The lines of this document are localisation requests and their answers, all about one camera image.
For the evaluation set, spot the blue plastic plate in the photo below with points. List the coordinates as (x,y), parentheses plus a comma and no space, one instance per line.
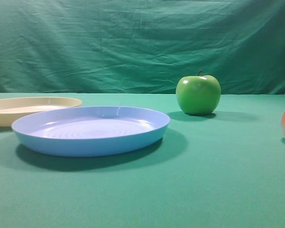
(91,131)

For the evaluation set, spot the pale yellow plastic plate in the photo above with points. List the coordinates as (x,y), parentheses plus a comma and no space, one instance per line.
(12,109)

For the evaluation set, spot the green apple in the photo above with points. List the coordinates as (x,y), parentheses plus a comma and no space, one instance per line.
(198,95)

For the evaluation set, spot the green cloth backdrop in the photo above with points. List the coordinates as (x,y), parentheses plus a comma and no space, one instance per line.
(141,46)

